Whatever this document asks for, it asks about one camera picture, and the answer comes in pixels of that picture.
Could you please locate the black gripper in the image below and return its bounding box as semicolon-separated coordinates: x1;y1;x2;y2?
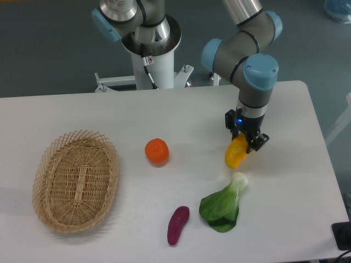
225;109;270;154

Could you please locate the yellow mango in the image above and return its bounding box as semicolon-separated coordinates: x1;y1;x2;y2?
225;133;248;169

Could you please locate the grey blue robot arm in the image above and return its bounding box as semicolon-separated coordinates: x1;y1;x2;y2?
92;1;282;152

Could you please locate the green bok choy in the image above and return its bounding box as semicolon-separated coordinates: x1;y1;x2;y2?
199;172;248;233

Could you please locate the orange tangerine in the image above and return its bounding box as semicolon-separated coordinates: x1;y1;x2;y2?
144;138;169;164

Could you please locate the purple sweet potato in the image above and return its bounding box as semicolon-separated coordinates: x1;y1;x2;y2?
167;206;190;246

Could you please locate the black device at edge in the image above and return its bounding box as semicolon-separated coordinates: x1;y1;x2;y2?
331;221;350;251

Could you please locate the blue object in corner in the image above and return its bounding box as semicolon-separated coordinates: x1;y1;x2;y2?
324;0;350;24

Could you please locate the woven wicker basket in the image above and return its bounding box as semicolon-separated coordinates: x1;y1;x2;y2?
32;130;119;233

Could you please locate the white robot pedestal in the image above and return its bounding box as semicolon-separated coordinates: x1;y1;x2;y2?
92;9;194;92

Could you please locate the black cable on pedestal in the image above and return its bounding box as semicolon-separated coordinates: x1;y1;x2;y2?
139;43;160;90

